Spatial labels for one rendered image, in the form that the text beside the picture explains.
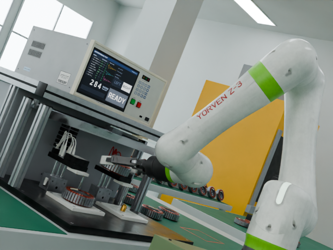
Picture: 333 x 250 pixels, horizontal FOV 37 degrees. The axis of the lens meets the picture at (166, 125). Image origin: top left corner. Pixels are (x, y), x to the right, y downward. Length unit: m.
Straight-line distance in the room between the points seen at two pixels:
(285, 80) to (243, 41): 6.78
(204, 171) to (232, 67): 6.60
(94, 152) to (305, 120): 0.92
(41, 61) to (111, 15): 8.22
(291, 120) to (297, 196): 0.31
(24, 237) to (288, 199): 0.66
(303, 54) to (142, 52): 4.66
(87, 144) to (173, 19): 4.08
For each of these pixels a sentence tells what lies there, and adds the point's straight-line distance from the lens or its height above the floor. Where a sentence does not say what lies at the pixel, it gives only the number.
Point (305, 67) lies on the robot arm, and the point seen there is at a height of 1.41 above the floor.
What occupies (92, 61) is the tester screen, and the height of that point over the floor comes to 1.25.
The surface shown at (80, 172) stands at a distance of 1.71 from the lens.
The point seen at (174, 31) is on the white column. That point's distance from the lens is 5.99.
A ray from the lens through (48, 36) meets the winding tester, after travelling 1.95.
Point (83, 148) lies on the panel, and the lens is 1.99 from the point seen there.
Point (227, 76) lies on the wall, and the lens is 8.04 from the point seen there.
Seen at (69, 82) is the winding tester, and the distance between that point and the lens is 1.77.
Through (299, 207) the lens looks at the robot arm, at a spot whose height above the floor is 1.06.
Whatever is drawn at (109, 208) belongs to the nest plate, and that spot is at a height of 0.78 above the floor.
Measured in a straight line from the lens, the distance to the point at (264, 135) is 5.31.
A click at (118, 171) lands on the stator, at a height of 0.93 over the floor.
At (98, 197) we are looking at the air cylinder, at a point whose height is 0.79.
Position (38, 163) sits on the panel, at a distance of 1.89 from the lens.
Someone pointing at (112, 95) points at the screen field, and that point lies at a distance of 1.85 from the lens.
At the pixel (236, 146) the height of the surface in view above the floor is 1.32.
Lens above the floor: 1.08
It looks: 2 degrees up
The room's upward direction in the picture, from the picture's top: 22 degrees clockwise
